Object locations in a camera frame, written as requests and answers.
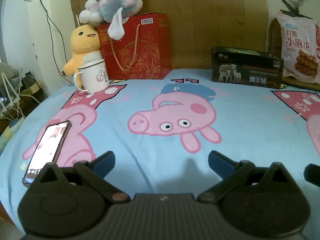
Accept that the white wifi router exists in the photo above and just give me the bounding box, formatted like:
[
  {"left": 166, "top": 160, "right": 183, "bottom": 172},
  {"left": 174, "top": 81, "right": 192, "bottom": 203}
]
[{"left": 1, "top": 72, "right": 25, "bottom": 118}]

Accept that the yellow duck plush toy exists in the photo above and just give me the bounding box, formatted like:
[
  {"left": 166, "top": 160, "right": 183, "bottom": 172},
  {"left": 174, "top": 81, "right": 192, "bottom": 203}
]
[{"left": 62, "top": 24, "right": 103, "bottom": 76}]

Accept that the pink fried twist snack bag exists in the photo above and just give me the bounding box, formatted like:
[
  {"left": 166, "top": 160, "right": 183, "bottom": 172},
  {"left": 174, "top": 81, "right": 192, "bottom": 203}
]
[{"left": 276, "top": 12, "right": 319, "bottom": 84}]

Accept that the black wall cable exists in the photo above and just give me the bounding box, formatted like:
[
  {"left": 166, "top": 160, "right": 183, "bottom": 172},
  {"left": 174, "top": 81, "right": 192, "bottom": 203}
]
[{"left": 35, "top": 0, "right": 73, "bottom": 83}]

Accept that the smartphone with lit screen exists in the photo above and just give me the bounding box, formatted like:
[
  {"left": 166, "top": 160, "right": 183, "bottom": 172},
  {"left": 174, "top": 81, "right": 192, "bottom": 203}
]
[{"left": 22, "top": 120, "right": 72, "bottom": 187}]

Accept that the large brown cardboard sheet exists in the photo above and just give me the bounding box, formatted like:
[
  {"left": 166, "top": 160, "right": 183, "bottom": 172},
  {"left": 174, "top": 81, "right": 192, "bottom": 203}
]
[{"left": 68, "top": 0, "right": 270, "bottom": 71}]

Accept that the blue pig cartoon blanket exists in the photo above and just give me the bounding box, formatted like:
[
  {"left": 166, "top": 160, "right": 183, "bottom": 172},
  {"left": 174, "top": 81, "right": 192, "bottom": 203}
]
[{"left": 1, "top": 70, "right": 319, "bottom": 239}]

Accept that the black sheep print box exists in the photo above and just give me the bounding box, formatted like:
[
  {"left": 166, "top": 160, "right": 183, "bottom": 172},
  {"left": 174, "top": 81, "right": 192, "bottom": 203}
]
[{"left": 211, "top": 47, "right": 284, "bottom": 89}]

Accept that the pink grey plush toy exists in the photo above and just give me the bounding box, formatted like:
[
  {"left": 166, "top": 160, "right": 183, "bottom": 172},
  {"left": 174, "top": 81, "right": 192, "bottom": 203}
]
[{"left": 79, "top": 0, "right": 143, "bottom": 40}]

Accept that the red gift bag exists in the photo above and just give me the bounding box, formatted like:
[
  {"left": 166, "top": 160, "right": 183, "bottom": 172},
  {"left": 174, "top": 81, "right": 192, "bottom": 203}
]
[{"left": 98, "top": 13, "right": 172, "bottom": 80}]

